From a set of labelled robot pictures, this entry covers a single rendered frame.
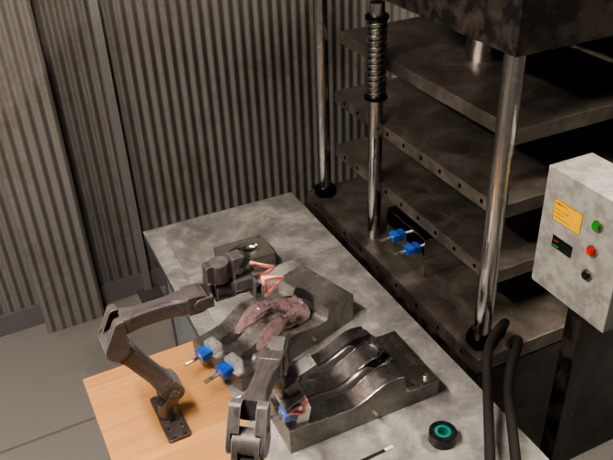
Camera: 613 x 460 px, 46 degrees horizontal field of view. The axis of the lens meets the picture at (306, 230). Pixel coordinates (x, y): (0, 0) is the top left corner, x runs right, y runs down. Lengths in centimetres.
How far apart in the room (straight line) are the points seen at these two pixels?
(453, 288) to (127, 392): 123
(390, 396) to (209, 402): 56
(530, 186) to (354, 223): 96
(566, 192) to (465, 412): 71
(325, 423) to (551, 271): 81
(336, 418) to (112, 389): 74
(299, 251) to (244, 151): 120
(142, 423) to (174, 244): 97
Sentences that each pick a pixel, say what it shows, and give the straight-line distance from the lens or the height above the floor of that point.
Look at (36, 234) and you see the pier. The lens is 371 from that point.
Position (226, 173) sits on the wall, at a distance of 400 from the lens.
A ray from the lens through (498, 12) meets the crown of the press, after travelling 196.
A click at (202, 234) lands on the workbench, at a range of 308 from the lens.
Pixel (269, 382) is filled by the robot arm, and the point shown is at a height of 122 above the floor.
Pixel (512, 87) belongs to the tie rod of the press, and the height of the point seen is 171.
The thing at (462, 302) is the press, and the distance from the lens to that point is 269.
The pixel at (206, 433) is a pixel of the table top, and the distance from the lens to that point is 223.
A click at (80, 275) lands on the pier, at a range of 388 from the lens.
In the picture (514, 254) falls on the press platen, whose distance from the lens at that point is 252.
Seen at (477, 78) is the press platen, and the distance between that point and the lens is 255.
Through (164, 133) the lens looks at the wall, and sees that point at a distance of 378.
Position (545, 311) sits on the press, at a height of 79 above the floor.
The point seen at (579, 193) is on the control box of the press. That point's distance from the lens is 210.
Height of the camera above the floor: 243
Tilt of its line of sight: 32 degrees down
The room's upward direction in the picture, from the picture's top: 3 degrees counter-clockwise
